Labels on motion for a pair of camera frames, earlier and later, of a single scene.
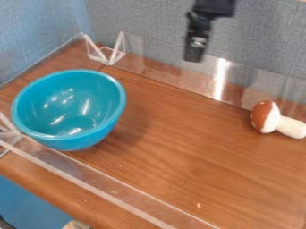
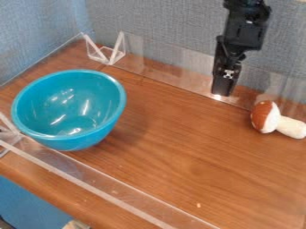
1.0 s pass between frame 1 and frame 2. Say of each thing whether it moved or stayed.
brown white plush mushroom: stayed
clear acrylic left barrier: stayed
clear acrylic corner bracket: stayed
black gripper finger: moved
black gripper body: moved
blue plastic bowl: stayed
